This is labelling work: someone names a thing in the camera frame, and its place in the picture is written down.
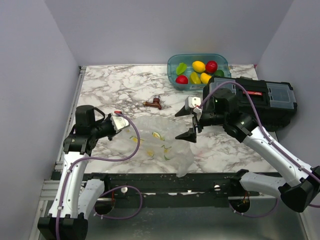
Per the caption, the red fake apple back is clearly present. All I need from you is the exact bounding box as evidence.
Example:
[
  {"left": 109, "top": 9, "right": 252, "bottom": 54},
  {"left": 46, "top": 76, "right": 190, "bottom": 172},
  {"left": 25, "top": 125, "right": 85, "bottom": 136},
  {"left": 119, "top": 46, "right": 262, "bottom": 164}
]
[{"left": 205, "top": 60, "right": 218, "bottom": 74}]

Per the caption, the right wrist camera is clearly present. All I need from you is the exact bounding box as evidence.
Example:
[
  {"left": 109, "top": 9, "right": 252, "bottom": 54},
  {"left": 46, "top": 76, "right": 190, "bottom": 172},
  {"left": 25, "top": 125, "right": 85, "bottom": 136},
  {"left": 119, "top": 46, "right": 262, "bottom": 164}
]
[{"left": 184, "top": 96, "right": 202, "bottom": 120}]

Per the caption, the yellow fake lemon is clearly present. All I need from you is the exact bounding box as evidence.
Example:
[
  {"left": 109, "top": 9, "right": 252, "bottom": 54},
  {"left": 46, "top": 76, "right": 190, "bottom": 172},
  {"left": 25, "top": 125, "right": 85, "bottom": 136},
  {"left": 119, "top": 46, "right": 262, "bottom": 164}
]
[{"left": 192, "top": 60, "right": 206, "bottom": 73}]

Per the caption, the red fake apple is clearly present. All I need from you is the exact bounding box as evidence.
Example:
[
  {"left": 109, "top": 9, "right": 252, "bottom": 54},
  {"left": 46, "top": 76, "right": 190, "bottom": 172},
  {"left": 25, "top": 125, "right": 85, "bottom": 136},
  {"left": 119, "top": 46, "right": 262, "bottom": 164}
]
[
  {"left": 205, "top": 60, "right": 218, "bottom": 74},
  {"left": 175, "top": 75, "right": 189, "bottom": 85}
]

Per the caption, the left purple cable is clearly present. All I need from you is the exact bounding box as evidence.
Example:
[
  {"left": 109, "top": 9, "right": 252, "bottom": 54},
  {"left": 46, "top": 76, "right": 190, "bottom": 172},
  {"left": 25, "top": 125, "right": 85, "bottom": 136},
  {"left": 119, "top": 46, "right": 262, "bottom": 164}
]
[{"left": 55, "top": 112, "right": 144, "bottom": 240}]

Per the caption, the black toolbox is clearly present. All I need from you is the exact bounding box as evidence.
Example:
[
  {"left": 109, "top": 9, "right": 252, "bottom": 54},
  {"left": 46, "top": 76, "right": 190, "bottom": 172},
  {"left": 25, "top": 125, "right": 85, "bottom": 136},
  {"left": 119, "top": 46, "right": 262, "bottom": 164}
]
[{"left": 202, "top": 76, "right": 298, "bottom": 132}]

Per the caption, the green fake lime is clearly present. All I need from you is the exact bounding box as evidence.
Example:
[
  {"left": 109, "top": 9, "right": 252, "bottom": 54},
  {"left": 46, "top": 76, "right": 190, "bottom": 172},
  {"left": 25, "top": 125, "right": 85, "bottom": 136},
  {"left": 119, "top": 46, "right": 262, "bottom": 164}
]
[{"left": 214, "top": 69, "right": 225, "bottom": 77}]

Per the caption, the red fake apple front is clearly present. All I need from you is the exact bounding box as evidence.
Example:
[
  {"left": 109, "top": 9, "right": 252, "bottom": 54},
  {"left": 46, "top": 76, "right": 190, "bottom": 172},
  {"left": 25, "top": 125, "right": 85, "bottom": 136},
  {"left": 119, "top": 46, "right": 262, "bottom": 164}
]
[{"left": 175, "top": 75, "right": 189, "bottom": 85}]

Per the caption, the yellow-green fake starfruit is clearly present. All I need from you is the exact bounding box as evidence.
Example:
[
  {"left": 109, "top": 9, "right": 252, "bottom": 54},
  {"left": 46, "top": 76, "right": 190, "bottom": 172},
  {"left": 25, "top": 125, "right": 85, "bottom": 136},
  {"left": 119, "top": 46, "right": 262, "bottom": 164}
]
[{"left": 189, "top": 72, "right": 202, "bottom": 85}]

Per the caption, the purple cable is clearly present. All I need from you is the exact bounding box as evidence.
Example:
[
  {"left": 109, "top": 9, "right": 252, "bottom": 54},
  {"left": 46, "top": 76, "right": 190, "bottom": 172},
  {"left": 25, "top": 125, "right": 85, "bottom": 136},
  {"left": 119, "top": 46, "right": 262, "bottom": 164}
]
[
  {"left": 197, "top": 80, "right": 320, "bottom": 218},
  {"left": 55, "top": 112, "right": 144, "bottom": 240}
]

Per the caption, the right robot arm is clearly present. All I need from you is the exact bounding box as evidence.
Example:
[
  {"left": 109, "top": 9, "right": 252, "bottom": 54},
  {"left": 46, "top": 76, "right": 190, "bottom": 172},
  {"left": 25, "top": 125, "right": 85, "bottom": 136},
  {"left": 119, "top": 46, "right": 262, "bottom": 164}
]
[{"left": 175, "top": 88, "right": 320, "bottom": 213}]

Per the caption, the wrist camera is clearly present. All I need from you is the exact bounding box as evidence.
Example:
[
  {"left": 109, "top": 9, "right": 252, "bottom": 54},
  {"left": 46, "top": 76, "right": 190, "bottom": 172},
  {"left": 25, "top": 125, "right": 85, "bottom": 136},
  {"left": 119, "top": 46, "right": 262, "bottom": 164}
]
[
  {"left": 110, "top": 111, "right": 130, "bottom": 133},
  {"left": 184, "top": 96, "right": 202, "bottom": 120}
]

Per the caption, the green fake leaf fruit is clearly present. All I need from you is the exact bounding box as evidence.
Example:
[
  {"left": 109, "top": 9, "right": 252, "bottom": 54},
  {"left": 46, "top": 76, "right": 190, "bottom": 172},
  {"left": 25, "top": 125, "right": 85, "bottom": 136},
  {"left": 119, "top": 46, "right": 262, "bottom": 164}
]
[{"left": 175, "top": 62, "right": 188, "bottom": 76}]

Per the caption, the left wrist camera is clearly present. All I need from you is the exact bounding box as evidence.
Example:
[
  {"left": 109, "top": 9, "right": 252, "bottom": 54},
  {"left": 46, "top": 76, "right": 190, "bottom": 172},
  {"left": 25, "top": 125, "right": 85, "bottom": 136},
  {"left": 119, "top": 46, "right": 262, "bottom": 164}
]
[{"left": 110, "top": 111, "right": 130, "bottom": 133}]

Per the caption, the clear plastic lemon-print bag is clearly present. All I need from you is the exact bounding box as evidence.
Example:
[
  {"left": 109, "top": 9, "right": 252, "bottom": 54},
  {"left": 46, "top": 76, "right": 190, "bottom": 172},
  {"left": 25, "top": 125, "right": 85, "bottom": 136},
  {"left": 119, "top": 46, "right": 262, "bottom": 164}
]
[{"left": 115, "top": 115, "right": 195, "bottom": 177}]

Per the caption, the teal plastic container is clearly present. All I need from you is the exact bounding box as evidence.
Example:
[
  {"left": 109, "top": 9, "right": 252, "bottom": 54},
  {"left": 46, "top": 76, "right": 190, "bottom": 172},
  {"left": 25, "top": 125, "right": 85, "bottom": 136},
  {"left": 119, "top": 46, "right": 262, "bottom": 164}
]
[{"left": 166, "top": 53, "right": 232, "bottom": 91}]

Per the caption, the aluminium frame rail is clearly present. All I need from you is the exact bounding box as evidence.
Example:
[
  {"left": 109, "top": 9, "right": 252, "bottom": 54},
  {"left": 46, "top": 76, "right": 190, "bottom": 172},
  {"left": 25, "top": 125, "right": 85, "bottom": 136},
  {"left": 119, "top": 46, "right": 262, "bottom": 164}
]
[{"left": 39, "top": 180, "right": 60, "bottom": 201}]

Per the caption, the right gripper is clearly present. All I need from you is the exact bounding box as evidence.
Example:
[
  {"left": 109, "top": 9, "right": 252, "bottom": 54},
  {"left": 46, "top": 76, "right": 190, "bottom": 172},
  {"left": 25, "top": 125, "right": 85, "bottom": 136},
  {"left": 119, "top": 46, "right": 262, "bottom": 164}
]
[{"left": 174, "top": 104, "right": 227, "bottom": 143}]

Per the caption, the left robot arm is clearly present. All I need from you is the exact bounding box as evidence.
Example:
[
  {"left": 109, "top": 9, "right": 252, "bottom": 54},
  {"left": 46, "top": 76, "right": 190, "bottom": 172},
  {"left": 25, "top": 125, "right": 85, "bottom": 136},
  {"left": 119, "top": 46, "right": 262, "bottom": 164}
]
[{"left": 37, "top": 105, "right": 130, "bottom": 240}]

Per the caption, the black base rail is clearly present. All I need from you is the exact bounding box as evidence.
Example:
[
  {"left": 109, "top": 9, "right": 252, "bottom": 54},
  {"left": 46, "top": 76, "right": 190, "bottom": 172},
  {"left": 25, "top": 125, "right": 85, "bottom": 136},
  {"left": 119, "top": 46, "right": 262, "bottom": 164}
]
[{"left": 82, "top": 172, "right": 261, "bottom": 209}]

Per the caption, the brown toy faucet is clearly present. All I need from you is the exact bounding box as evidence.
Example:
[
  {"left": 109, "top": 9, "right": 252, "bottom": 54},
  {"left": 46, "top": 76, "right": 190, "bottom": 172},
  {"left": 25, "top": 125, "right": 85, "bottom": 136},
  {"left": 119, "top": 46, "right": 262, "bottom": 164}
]
[{"left": 143, "top": 95, "right": 162, "bottom": 110}]

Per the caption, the yellow fake mango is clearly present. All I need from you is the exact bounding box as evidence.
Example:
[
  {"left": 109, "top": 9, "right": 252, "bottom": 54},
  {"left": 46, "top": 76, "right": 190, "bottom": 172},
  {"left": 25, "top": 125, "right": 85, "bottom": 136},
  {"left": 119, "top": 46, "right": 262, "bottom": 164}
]
[{"left": 200, "top": 72, "right": 212, "bottom": 84}]

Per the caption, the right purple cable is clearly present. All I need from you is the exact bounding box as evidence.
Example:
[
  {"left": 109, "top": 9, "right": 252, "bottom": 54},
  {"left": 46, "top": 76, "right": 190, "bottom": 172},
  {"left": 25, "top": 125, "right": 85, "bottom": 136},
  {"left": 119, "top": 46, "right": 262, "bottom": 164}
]
[{"left": 197, "top": 80, "right": 320, "bottom": 218}]

